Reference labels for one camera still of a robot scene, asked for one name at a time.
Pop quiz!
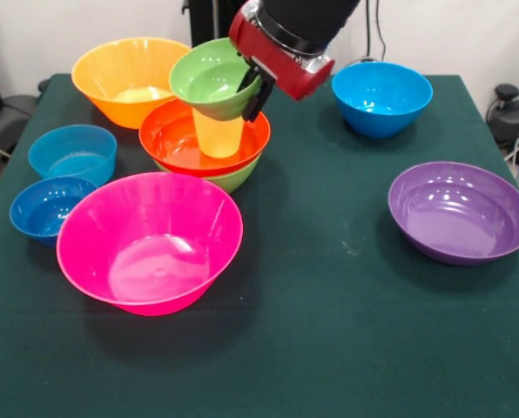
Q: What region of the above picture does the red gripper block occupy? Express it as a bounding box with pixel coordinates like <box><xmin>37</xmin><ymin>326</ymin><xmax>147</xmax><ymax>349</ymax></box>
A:
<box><xmin>227</xmin><ymin>3</ymin><xmax>336</xmax><ymax>123</ymax></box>

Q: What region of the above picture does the small green ribbed bowl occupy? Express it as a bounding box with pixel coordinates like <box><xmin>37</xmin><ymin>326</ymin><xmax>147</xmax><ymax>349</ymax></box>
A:
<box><xmin>168</xmin><ymin>37</ymin><xmax>265</xmax><ymax>123</ymax></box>

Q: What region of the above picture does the yellow plastic cup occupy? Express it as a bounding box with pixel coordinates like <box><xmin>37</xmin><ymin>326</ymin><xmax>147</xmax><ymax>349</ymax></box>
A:
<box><xmin>192</xmin><ymin>106</ymin><xmax>246</xmax><ymax>158</ymax></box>

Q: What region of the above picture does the red plastic bowl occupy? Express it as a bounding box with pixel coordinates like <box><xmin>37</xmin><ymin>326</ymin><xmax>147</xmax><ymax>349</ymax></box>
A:
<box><xmin>138</xmin><ymin>98</ymin><xmax>272</xmax><ymax>178</ymax></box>

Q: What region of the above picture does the large green plastic bowl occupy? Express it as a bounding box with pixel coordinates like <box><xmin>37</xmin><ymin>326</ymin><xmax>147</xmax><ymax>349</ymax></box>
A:
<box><xmin>152</xmin><ymin>154</ymin><xmax>261</xmax><ymax>194</ymax></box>

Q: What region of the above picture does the bright blue plastic bowl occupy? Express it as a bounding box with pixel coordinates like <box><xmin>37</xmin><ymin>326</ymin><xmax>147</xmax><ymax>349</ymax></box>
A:
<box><xmin>331</xmin><ymin>61</ymin><xmax>435</xmax><ymax>138</ymax></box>

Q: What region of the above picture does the orange plastic bowl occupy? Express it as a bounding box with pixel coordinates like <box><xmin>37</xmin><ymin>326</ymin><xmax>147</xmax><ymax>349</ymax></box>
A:
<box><xmin>71</xmin><ymin>37</ymin><xmax>193</xmax><ymax>131</ymax></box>

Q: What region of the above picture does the pink plastic bowl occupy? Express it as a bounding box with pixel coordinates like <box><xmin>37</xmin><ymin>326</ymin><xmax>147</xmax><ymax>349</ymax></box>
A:
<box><xmin>56</xmin><ymin>171</ymin><xmax>245</xmax><ymax>317</ymax></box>

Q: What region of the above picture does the translucent teal plastic bowl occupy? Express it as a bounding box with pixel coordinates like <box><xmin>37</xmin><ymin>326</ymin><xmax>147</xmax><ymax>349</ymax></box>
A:
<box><xmin>27</xmin><ymin>124</ymin><xmax>118</xmax><ymax>187</ymax></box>

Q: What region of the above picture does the purple plastic bowl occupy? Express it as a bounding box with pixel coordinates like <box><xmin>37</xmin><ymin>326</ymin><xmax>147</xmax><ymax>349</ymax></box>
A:
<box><xmin>388</xmin><ymin>160</ymin><xmax>519</xmax><ymax>266</ymax></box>

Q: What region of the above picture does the small dark blue bowl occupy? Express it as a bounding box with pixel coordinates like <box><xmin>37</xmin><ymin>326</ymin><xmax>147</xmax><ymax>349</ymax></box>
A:
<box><xmin>9</xmin><ymin>175</ymin><xmax>98</xmax><ymax>248</ymax></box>

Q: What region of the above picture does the dark green table cloth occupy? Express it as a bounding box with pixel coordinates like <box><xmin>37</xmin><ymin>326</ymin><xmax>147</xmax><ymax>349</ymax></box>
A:
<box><xmin>0</xmin><ymin>72</ymin><xmax>519</xmax><ymax>418</ymax></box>

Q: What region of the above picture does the black wall cable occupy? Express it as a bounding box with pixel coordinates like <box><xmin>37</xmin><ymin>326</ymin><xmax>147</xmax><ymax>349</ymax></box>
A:
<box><xmin>365</xmin><ymin>0</ymin><xmax>388</xmax><ymax>62</ymax></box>

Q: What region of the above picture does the black pedestal foot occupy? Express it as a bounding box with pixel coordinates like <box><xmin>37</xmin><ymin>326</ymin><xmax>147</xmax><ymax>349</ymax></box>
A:
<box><xmin>485</xmin><ymin>84</ymin><xmax>519</xmax><ymax>147</ymax></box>
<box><xmin>0</xmin><ymin>93</ymin><xmax>38</xmax><ymax>147</ymax></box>

